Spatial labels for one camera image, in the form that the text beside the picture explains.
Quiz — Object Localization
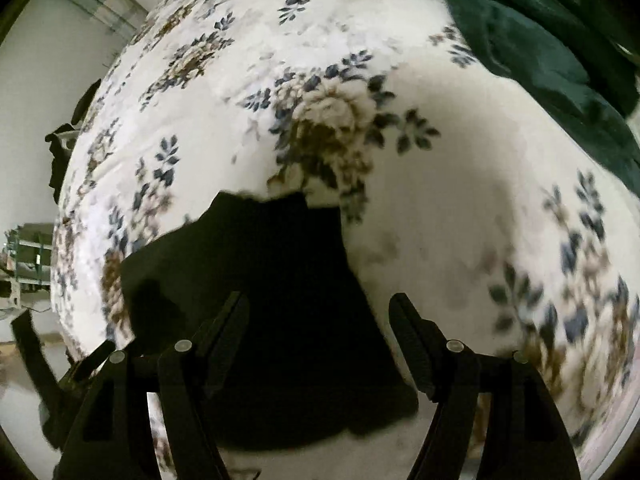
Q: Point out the pile of black clothes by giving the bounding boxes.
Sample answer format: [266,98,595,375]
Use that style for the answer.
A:
[44,79,103,202]

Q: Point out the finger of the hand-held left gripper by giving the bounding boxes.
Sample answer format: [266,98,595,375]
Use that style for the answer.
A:
[11,309,87,448]
[64,339,117,392]

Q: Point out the green metal rack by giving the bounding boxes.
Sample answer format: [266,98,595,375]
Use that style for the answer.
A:
[4,227,53,292]

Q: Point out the floral bed quilt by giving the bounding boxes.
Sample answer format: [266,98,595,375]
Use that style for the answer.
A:
[50,0,640,476]

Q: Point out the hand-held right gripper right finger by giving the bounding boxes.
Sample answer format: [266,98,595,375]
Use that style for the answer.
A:
[388,292,582,480]

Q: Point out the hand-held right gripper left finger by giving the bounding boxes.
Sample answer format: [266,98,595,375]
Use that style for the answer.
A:
[54,291,251,480]

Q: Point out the grey-green curtain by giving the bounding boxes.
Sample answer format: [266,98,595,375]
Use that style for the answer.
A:
[47,0,150,41]

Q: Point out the dark green striped sweater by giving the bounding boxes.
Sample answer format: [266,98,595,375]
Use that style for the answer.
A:
[120,191,420,452]

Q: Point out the teal plush blanket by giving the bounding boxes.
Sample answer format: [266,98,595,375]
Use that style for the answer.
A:
[318,0,640,202]

